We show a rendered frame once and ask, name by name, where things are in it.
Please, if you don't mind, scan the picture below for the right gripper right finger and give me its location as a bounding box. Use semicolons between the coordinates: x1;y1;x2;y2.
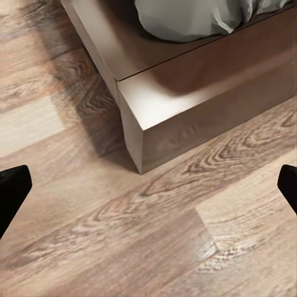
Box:
277;164;297;214

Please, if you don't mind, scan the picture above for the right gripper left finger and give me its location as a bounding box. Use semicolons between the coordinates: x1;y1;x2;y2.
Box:
0;165;32;239

